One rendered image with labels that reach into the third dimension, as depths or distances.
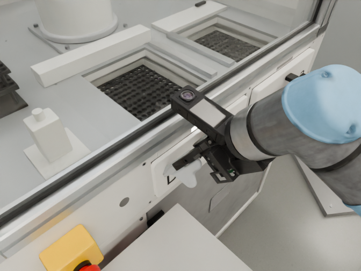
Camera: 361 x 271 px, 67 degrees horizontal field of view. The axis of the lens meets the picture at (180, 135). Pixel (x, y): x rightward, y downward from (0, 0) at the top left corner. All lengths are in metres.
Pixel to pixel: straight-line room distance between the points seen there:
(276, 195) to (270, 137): 1.33
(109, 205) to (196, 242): 0.21
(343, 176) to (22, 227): 0.38
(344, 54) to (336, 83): 1.89
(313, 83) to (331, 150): 0.07
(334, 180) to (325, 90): 0.11
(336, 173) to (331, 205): 1.35
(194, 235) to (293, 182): 1.18
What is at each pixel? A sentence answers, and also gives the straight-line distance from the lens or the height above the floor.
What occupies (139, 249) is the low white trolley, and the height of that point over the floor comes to 0.76.
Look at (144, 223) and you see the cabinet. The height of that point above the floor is 0.71.
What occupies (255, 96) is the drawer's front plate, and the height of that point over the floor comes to 0.91.
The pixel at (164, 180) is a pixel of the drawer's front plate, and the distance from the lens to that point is 0.55.
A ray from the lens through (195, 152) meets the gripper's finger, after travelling 0.44.
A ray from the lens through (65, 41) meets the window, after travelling 0.32.
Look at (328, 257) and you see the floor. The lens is 1.56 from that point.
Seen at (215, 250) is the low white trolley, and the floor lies 0.76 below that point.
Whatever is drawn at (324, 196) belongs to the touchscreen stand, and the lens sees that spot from 1.69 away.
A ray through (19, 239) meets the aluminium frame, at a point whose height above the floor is 0.96.
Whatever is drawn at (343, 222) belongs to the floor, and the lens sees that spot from 1.69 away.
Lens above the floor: 1.31
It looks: 46 degrees down
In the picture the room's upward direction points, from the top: straight up
